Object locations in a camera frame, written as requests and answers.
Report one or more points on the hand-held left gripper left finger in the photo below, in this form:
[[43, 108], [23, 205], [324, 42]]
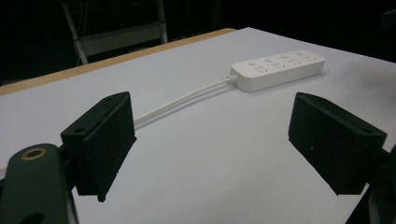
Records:
[[99, 146]]

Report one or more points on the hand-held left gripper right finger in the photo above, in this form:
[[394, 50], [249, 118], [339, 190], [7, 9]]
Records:
[[330, 140]]

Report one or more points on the white power strip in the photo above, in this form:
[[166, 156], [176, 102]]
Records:
[[277, 70]]

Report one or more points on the metal stand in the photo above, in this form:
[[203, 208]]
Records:
[[118, 34]]

